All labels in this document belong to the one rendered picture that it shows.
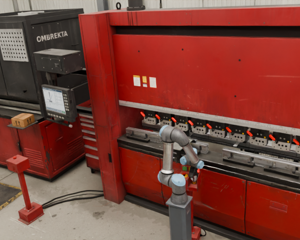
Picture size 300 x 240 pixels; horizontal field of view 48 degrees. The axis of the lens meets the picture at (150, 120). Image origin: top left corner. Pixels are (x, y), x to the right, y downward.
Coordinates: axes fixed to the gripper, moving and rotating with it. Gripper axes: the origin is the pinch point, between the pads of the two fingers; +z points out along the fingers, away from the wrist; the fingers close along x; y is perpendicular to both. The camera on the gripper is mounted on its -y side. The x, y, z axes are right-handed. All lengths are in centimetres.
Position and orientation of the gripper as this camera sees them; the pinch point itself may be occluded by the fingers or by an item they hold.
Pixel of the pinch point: (194, 181)
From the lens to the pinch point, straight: 331.8
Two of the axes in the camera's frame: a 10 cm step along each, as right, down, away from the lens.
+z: 1.0, 8.9, 4.4
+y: 3.4, -4.4, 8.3
